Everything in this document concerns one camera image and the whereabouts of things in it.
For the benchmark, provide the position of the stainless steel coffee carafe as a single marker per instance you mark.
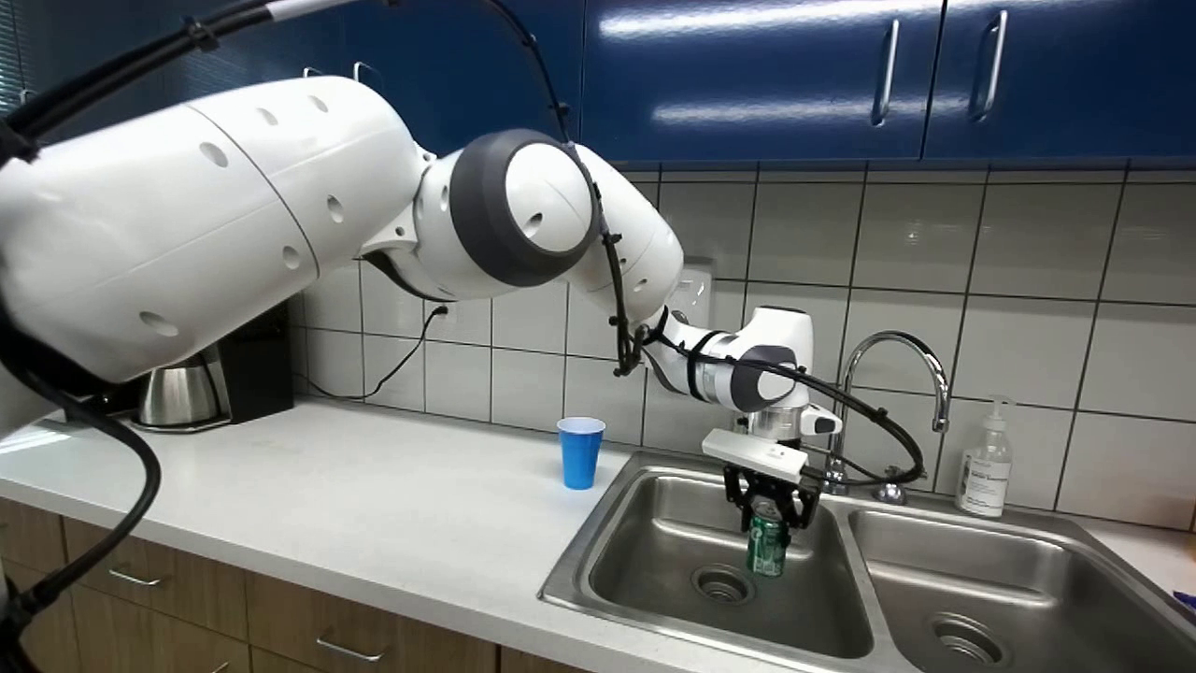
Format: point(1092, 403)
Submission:
point(181, 395)

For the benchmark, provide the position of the stainless steel double sink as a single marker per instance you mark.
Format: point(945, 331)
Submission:
point(659, 561)

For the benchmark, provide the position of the blue glossy upper cabinets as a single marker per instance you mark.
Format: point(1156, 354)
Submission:
point(748, 75)

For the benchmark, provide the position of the chrome sink faucet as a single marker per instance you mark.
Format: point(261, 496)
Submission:
point(936, 377)

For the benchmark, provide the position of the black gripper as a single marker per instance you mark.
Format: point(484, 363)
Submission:
point(769, 484)

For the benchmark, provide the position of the blue plastic cup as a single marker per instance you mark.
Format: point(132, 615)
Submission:
point(580, 453)

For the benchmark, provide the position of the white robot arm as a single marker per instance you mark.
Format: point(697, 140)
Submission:
point(188, 211)

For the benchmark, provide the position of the black coffee maker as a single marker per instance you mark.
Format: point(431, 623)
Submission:
point(256, 367)

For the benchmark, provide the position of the green bottle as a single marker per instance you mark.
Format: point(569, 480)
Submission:
point(767, 549)

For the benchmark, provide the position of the wooden lower cabinet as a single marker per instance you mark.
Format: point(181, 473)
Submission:
point(188, 599)

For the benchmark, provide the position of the clear soap pump bottle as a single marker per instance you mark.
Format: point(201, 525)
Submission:
point(984, 473)

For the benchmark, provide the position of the white wall soap dispenser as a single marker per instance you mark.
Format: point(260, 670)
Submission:
point(697, 294)

